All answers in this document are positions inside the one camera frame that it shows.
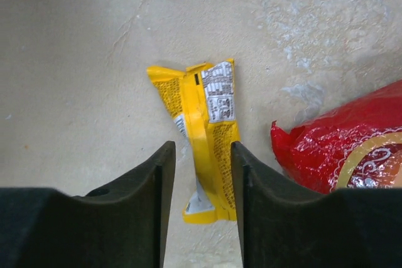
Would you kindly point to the yellow snack packet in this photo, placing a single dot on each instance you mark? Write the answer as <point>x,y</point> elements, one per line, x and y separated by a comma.
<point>201,102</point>

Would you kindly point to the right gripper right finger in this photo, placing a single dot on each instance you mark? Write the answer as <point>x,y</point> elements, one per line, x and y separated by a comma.
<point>283,224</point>

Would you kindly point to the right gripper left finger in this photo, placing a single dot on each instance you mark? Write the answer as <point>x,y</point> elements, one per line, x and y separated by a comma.
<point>123,223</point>

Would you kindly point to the large red snack bag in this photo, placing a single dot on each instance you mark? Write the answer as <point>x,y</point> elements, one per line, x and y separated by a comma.
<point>357,145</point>

